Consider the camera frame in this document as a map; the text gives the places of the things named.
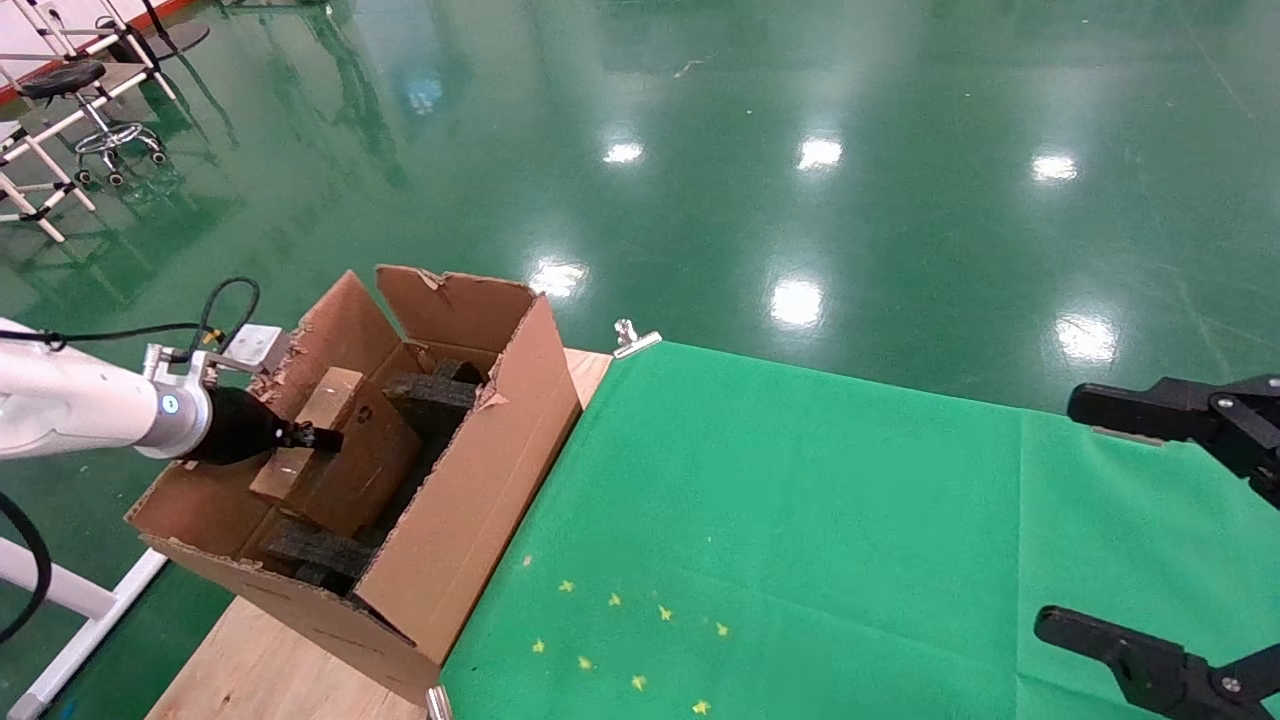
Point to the large open cardboard carton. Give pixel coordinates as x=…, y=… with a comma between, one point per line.
x=470, y=520

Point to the white pipe rack frame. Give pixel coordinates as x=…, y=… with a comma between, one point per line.
x=40, y=137

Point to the brown box with recycling mark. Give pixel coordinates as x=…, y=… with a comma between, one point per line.
x=370, y=470

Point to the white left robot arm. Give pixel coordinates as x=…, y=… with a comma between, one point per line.
x=70, y=400

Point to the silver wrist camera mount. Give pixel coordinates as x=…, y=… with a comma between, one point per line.
x=255, y=345

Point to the black round stand base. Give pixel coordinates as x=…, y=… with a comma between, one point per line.
x=175, y=40

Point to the white metal table frame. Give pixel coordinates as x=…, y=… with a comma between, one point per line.
x=90, y=620

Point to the green table cloth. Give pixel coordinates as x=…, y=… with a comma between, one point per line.
x=850, y=550

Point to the black round swivel stool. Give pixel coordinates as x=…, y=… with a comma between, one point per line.
x=65, y=78

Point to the small taped cardboard box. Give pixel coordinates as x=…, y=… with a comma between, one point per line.
x=330, y=400

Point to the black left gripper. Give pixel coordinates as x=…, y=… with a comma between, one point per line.
x=240, y=435

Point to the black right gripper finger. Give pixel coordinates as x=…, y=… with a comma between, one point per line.
x=1150, y=410
x=1130, y=660

